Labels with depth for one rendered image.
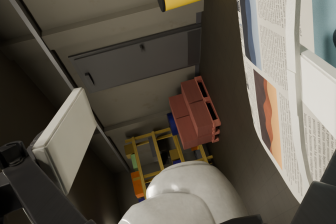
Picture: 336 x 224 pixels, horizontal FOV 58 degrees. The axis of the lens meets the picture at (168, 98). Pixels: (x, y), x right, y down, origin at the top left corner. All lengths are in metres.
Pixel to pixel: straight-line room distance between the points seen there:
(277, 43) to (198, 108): 5.43
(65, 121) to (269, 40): 0.19
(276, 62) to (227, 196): 0.27
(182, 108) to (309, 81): 5.97
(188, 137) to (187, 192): 5.36
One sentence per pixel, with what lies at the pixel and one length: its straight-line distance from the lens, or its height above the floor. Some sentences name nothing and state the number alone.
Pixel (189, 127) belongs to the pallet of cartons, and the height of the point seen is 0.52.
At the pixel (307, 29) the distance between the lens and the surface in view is 0.22.
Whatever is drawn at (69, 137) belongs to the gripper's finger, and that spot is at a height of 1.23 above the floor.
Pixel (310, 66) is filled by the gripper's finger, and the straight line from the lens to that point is 0.17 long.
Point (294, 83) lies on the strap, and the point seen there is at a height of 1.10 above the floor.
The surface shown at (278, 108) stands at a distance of 0.30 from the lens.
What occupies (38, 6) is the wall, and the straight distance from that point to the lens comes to 4.30.
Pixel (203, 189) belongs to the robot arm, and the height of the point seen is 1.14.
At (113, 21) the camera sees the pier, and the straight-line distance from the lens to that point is 4.43.
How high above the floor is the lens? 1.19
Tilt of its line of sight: 4 degrees down
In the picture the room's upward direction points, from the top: 105 degrees counter-clockwise
